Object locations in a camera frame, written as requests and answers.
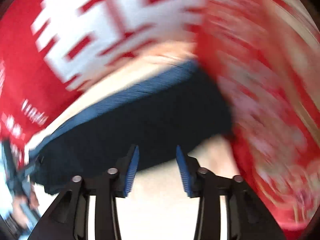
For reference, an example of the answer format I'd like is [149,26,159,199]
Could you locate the black pants with grey lining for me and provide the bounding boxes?
[29,60,232,194]

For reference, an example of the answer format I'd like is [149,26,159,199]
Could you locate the cream sofa seat cover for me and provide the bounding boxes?
[25,41,238,239]

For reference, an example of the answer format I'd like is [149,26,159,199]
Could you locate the small red embroidered pillow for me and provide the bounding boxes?
[196,0,319,239]

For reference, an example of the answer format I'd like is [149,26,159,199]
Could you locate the red blanket with white characters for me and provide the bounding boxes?
[1,0,205,167]

